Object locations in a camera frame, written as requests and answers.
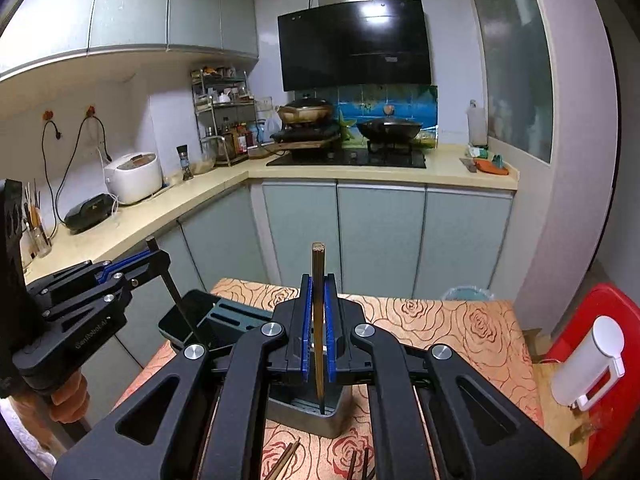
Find black chopstick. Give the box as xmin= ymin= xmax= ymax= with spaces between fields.
xmin=145 ymin=236 xmax=203 ymax=344

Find light brown wooden chopstick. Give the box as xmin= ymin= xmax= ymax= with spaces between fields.
xmin=311 ymin=242 xmax=326 ymax=415

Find reddish brown chopstick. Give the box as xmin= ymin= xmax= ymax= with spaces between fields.
xmin=360 ymin=446 xmax=370 ymax=480

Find dark brown chopstick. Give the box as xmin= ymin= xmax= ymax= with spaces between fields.
xmin=346 ymin=450 xmax=358 ymax=480

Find lower kitchen cabinets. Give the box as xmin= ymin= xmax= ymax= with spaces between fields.
xmin=79 ymin=179 xmax=516 ymax=411

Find left hand holding gripper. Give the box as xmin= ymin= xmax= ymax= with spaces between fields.
xmin=10 ymin=370 xmax=90 ymax=428

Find dark green utensil holder box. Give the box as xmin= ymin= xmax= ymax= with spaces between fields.
xmin=158 ymin=289 xmax=354 ymax=438

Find black small appliance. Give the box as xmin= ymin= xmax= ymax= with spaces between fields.
xmin=63 ymin=193 xmax=115 ymax=234

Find white rice cooker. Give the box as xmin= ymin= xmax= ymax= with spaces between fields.
xmin=104 ymin=152 xmax=163 ymax=206

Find countertop utensil jar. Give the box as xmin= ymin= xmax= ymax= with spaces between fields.
xmin=23 ymin=181 xmax=52 ymax=258

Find pepper grinder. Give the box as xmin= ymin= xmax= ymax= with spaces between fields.
xmin=176 ymin=144 xmax=193 ymax=181

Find rose patterned tablecloth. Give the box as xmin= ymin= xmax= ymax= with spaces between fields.
xmin=113 ymin=277 xmax=546 ymax=480

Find red plastic chair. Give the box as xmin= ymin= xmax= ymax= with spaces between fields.
xmin=544 ymin=284 xmax=639 ymax=478

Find white electric kettle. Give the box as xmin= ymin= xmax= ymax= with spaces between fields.
xmin=551 ymin=315 xmax=625 ymax=412

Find metal spice rack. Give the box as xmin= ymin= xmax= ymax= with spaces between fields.
xmin=189 ymin=66 xmax=259 ymax=167

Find clay pot with lid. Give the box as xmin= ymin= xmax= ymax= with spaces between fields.
xmin=277 ymin=96 xmax=333 ymax=125

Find black gas stove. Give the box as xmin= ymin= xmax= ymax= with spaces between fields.
xmin=268 ymin=143 xmax=426 ymax=169

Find black wok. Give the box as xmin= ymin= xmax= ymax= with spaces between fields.
xmin=357 ymin=118 xmax=421 ymax=145

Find orange cloth on counter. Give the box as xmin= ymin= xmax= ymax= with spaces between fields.
xmin=473 ymin=158 xmax=510 ymax=176

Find white plastic bottle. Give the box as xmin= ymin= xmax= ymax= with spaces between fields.
xmin=466 ymin=100 xmax=488 ymax=148

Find black range hood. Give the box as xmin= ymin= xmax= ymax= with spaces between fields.
xmin=278 ymin=0 xmax=432 ymax=91

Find upper wall cabinets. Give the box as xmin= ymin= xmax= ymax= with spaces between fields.
xmin=1 ymin=0 xmax=258 ymax=77

